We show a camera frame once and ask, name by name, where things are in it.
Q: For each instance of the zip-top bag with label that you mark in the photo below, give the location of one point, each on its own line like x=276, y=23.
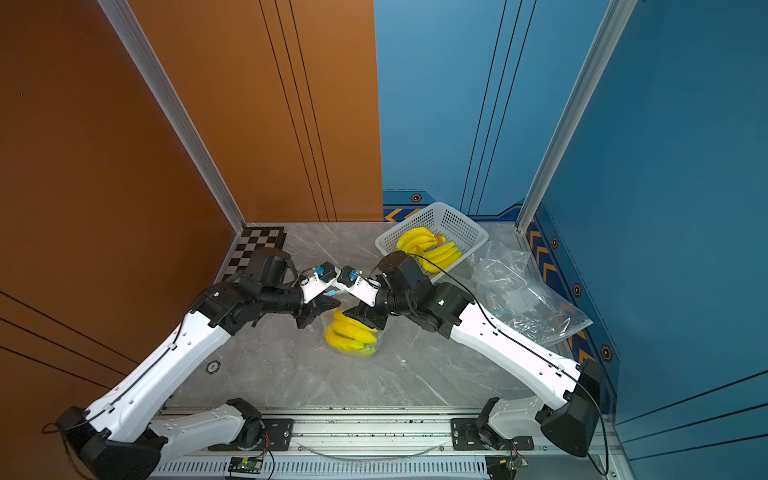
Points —
x=345, y=304

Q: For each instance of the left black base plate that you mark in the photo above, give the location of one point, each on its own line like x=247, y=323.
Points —
x=270, y=434

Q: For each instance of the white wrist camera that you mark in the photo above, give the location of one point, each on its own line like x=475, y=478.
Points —
x=318, y=280
x=353, y=282

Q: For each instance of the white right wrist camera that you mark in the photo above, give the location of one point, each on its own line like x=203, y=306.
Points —
x=353, y=282

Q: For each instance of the aluminium corner post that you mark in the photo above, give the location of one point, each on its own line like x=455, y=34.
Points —
x=608, y=34
x=128, y=29

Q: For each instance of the left aluminium corner post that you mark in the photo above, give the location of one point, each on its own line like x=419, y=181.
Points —
x=128, y=29

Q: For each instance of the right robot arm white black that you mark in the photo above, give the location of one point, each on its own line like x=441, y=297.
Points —
x=566, y=408

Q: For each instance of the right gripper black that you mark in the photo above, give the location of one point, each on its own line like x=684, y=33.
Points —
x=367, y=315

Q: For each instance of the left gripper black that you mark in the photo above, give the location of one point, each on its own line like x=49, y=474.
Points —
x=316, y=307

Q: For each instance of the white perforated plastic basket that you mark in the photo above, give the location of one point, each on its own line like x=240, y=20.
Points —
x=442, y=219

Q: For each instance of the left green circuit board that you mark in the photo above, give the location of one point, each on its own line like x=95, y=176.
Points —
x=239, y=466

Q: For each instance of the right aluminium corner post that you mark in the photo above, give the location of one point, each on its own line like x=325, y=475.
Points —
x=608, y=34

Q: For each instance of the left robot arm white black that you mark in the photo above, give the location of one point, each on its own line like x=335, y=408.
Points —
x=116, y=437

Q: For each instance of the black brown checkerboard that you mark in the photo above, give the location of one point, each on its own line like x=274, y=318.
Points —
x=249, y=239

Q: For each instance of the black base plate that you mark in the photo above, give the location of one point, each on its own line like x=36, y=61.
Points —
x=466, y=436
x=270, y=434

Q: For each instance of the zip-top bag blue zipper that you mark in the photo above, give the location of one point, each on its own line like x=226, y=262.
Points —
x=536, y=311

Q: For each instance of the yellow banana bunch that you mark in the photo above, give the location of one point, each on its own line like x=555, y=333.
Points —
x=419, y=240
x=440, y=258
x=350, y=336

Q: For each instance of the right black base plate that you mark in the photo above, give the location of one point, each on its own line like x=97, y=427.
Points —
x=466, y=436

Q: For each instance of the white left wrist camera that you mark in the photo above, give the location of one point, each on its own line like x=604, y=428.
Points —
x=318, y=280

